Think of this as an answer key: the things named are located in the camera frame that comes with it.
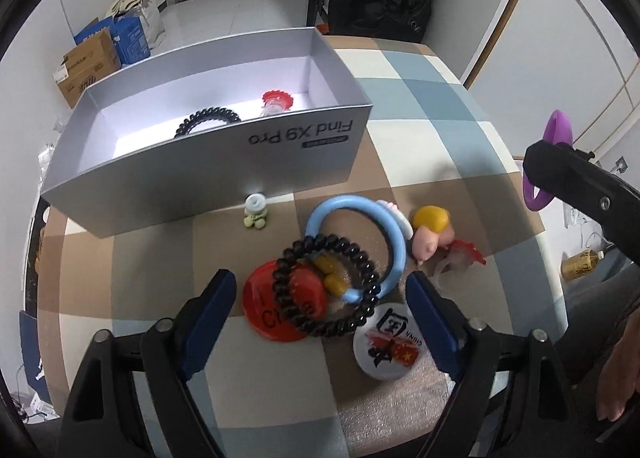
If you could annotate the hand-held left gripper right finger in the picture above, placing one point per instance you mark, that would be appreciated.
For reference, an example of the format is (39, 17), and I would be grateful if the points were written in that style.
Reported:
(431, 320)

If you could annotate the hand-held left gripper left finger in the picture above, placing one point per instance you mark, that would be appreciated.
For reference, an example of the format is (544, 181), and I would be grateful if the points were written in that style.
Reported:
(210, 320)

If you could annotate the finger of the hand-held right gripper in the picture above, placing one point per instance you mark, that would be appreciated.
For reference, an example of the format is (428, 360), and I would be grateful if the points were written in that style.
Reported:
(575, 173)

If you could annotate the red round badge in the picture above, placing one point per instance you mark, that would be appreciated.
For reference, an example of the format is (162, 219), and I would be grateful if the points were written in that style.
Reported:
(260, 305)

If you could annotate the white round badge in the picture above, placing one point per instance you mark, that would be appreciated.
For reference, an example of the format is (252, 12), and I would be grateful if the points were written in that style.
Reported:
(380, 360)

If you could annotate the yellow-haired pink doll charm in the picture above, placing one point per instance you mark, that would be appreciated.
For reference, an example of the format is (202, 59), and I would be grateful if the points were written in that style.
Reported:
(430, 221)

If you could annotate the grey cardboard box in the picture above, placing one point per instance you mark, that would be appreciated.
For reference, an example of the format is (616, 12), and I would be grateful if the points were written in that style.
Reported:
(200, 173)

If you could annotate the yellow drink bottle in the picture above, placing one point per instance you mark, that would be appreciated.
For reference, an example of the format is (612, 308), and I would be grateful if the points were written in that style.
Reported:
(580, 264)

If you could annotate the small green frog toy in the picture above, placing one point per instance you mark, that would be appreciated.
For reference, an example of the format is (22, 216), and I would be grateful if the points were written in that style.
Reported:
(256, 210)

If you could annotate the person's dark trouser leg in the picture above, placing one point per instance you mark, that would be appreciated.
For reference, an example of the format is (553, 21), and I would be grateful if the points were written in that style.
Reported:
(600, 308)

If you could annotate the dark blue shoe box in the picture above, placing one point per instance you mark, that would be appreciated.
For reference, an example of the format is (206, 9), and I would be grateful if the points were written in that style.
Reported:
(36, 363)

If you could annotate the person's bare foot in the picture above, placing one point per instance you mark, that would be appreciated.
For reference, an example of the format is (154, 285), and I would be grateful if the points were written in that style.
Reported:
(620, 373)

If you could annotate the brown cardboard carton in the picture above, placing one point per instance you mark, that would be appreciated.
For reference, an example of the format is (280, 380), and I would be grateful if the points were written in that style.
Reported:
(87, 63)

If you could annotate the blue cardboard carton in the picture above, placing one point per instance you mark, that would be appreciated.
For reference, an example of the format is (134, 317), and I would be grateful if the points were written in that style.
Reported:
(131, 38)

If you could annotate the pile of white tote bags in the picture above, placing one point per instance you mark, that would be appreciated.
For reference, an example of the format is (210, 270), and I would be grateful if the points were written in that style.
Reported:
(142, 5)

